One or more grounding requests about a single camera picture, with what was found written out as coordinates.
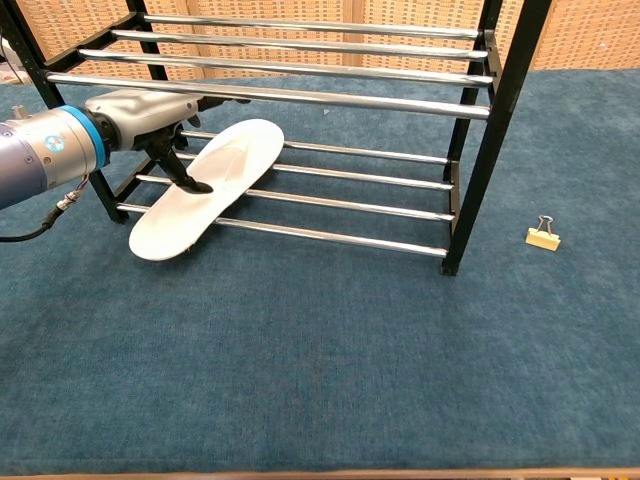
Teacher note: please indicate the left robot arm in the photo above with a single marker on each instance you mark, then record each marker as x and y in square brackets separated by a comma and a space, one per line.
[40, 155]

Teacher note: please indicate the blue carpet mat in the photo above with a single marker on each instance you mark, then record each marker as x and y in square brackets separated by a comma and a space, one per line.
[350, 350]

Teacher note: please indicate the black chrome-bar shoe rack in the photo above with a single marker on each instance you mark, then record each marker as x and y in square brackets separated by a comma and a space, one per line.
[500, 125]

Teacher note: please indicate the yellow binder clip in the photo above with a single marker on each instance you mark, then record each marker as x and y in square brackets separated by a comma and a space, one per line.
[542, 242]

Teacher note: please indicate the white slipper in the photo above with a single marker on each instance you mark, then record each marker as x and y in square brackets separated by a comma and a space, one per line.
[170, 230]

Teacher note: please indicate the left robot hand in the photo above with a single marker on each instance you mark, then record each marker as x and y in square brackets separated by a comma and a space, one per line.
[140, 117]

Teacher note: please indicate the woven bamboo folding screen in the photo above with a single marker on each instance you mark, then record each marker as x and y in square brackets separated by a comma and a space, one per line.
[590, 35]

